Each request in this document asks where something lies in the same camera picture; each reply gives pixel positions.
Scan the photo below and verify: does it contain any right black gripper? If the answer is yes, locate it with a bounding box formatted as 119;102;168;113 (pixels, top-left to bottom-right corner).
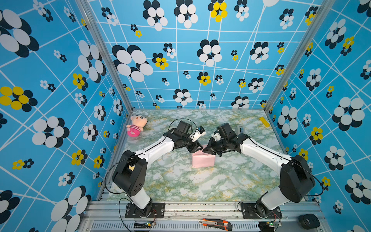
201;138;228;157

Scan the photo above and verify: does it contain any purple wrapping paper sheet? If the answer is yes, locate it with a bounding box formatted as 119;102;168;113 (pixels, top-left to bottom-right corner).
192;150;215;168

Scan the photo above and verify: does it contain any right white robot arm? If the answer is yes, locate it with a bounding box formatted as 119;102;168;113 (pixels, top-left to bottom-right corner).
203;123;316;218

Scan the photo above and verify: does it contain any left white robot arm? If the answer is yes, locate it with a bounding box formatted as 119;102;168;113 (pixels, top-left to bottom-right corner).
112;119;206;212

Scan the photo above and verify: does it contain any yellow tape piece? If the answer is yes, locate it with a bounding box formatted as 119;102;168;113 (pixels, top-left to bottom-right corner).
259;117;270;128

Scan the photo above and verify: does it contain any pink plush doll toy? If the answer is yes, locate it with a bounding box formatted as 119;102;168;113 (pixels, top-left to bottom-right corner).
127;115;148;137

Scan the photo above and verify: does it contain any red black utility knife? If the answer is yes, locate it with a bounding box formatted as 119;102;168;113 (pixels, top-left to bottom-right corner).
198;218;233;231

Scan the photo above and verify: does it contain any black computer mouse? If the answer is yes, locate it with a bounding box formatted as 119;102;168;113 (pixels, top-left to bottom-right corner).
298;214;320;230

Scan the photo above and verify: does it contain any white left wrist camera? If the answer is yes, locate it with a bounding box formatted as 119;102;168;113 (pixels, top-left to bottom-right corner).
195;126;206;135

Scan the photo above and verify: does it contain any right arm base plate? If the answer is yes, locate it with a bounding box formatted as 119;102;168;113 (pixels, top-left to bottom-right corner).
237;203;283;219

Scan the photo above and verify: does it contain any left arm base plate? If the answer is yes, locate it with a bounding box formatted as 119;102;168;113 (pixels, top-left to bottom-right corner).
125;201;165;218

